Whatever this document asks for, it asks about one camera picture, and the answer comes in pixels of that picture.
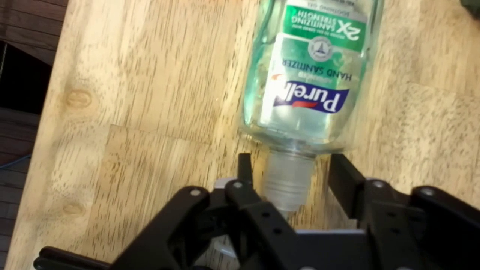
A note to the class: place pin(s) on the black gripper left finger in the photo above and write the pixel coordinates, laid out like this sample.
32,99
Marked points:
183,230

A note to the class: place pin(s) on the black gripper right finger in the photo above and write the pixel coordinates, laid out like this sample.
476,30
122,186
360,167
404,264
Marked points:
426,228

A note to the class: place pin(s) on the clear hand sanitizer bottle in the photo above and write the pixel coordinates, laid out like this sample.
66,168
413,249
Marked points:
306,71

